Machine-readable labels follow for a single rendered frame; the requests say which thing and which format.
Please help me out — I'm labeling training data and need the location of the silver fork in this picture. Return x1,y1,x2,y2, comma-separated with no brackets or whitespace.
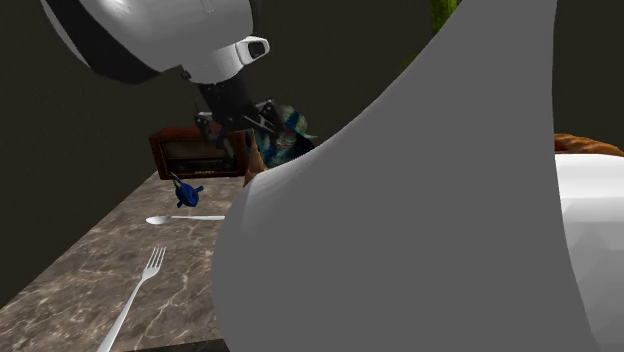
95,246,167,352

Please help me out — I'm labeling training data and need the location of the orange brown ribbed object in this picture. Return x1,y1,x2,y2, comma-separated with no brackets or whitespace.
553,132,624,158

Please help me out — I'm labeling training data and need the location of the blue bird figure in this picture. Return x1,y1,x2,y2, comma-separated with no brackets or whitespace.
170,171,205,209

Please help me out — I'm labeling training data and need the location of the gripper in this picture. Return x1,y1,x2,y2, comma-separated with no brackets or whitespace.
194,72,288,158

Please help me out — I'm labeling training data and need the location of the blue green patterned figure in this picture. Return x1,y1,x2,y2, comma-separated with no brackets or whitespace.
245,104,318,169

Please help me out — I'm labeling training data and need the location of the silver spoon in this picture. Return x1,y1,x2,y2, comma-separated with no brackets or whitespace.
145,214,227,226

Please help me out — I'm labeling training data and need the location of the green plant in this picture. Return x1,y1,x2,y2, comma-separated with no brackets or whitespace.
398,0,462,74

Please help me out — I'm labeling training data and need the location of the brown wooden radio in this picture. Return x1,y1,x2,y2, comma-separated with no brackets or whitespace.
148,125,249,181

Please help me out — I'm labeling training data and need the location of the brown cone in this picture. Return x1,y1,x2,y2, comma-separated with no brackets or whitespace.
242,128,269,188

